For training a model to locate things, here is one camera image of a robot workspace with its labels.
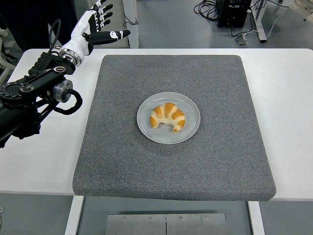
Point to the golden croissant bread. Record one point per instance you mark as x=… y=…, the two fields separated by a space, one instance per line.
x=168 y=111

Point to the round grey plate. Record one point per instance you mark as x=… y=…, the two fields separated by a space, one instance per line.
x=161 y=135

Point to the white equipment piece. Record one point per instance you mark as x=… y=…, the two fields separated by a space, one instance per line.
x=304 y=7

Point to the white table leg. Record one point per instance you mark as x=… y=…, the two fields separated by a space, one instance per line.
x=73 y=215
x=256 y=220

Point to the grey metal plate with screws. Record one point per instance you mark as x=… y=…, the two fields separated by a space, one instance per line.
x=137 y=225

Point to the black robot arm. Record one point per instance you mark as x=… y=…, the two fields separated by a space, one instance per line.
x=36 y=80

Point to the grey felt mat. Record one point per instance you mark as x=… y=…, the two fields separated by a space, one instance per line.
x=171 y=166

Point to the small clear floor box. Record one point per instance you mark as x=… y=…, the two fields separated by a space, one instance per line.
x=242 y=41

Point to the white desk leg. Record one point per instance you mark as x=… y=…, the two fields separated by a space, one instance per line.
x=260 y=29

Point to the black computer tower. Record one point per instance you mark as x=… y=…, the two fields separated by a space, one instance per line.
x=232 y=14

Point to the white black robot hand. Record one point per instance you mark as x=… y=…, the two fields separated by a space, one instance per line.
x=78 y=36

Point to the beige white cabinet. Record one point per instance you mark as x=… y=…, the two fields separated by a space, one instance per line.
x=134 y=40

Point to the person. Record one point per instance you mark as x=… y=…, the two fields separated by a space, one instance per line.
x=24 y=19

